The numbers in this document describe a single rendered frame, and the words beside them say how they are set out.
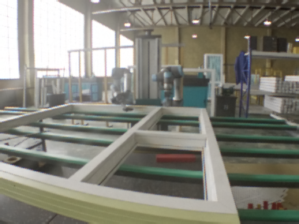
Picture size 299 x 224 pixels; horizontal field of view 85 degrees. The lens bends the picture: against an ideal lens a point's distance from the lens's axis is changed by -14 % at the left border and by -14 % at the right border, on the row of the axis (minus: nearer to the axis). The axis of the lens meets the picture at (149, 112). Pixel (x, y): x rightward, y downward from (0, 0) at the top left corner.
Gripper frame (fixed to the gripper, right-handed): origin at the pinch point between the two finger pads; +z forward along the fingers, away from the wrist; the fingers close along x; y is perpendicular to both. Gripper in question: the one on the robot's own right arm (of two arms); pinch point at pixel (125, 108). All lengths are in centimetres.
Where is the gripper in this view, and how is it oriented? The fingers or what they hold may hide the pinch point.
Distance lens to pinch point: 178.9
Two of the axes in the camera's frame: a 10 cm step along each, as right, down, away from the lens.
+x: 1.9, 4.2, 8.9
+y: 8.6, -5.1, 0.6
